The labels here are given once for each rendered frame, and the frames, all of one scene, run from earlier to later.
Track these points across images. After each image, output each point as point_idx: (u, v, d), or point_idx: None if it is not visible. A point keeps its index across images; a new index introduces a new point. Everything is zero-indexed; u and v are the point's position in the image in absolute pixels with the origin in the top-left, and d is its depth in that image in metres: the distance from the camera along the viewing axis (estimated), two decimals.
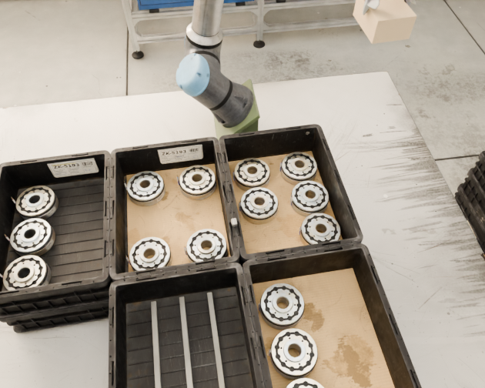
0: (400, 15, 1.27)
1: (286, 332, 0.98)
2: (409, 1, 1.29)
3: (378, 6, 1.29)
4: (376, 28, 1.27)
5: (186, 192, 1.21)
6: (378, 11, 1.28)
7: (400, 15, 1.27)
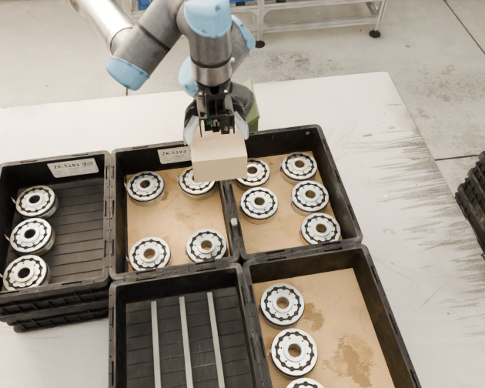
0: (226, 152, 0.94)
1: (286, 332, 0.98)
2: (245, 131, 0.97)
3: (202, 135, 0.97)
4: (193, 168, 0.95)
5: (186, 192, 1.21)
6: (199, 145, 0.96)
7: (225, 153, 0.94)
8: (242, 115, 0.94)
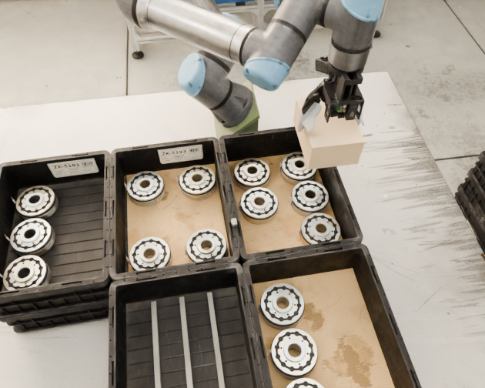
0: (344, 138, 0.96)
1: (286, 332, 0.98)
2: None
3: (317, 122, 0.99)
4: (311, 154, 0.97)
5: (186, 192, 1.21)
6: (316, 132, 0.98)
7: (343, 139, 0.96)
8: (359, 102, 0.96)
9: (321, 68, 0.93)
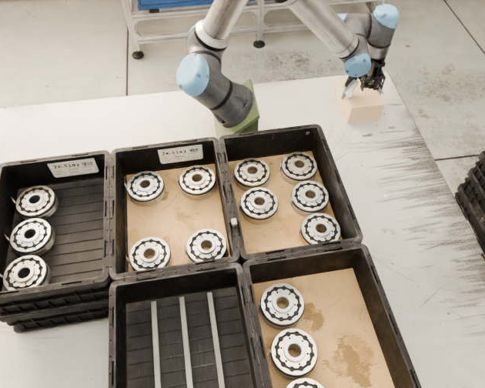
0: (371, 102, 1.54)
1: (286, 332, 0.98)
2: (380, 90, 1.56)
3: (353, 93, 1.57)
4: (350, 112, 1.54)
5: (186, 192, 1.21)
6: (353, 98, 1.55)
7: (371, 103, 1.54)
8: (381, 80, 1.54)
9: None
